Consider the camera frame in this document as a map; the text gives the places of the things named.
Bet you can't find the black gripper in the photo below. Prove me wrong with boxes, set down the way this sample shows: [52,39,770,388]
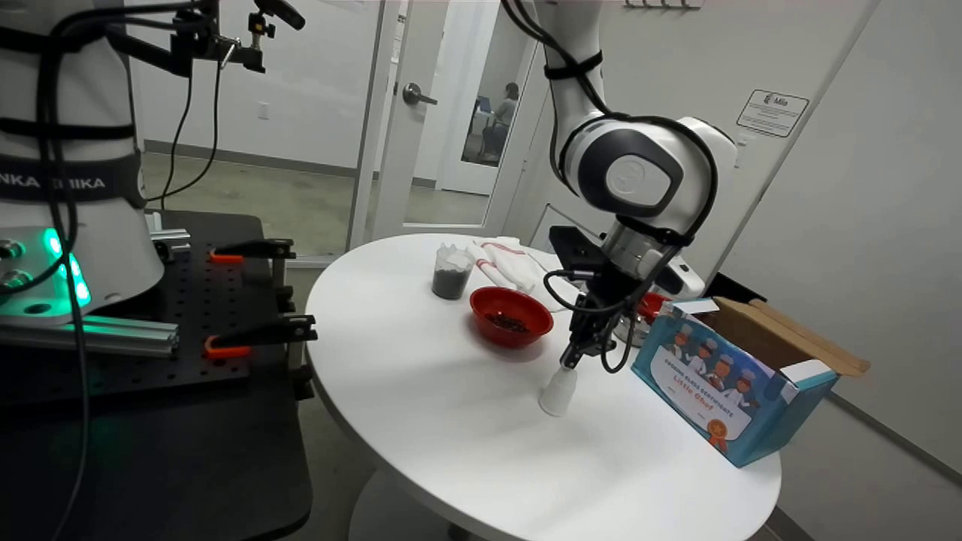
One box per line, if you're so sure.
[560,270,646,380]

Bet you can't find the white plastic bottle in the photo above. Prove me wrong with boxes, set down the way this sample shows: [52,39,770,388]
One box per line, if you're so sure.
[535,360,584,422]

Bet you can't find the blue printed cardboard box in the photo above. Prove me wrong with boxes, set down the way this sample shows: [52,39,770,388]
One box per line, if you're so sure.
[632,294,872,472]

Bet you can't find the red bowl with coffee beans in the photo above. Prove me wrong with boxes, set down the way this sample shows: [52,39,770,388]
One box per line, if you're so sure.
[465,285,558,352]

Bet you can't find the white towel with red stripes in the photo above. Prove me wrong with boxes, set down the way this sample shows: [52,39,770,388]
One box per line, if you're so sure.
[478,239,584,305]
[462,233,530,267]

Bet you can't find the coffee beans in cup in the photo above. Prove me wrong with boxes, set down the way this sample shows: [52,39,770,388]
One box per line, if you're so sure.
[431,264,472,300]

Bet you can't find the white door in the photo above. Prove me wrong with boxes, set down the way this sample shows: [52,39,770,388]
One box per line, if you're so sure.
[346,0,444,250]

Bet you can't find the black breadboard cart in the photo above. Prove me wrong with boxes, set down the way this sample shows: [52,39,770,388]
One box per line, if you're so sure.
[0,208,325,541]

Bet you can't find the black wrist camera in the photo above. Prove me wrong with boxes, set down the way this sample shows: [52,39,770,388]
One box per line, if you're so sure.
[548,224,612,281]

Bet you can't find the metal door handle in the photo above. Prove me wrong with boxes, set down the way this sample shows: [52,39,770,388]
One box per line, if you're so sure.
[400,80,441,110]

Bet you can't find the white wall sign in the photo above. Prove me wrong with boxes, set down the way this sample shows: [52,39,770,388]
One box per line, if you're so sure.
[735,88,813,142]

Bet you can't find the black clamp with orange handle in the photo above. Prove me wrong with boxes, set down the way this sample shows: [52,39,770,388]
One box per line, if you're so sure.
[206,238,300,270]
[201,313,323,363]

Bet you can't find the black hanging cable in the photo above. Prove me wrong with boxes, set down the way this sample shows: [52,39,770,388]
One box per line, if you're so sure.
[147,39,226,208]

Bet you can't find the black camera on mount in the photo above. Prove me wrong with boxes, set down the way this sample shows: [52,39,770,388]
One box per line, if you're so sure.
[169,0,310,75]

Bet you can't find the aluminium rail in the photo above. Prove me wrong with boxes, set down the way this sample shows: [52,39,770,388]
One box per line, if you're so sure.
[0,313,185,360]

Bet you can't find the black cable along robot base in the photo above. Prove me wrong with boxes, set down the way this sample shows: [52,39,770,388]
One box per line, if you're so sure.
[35,19,98,541]

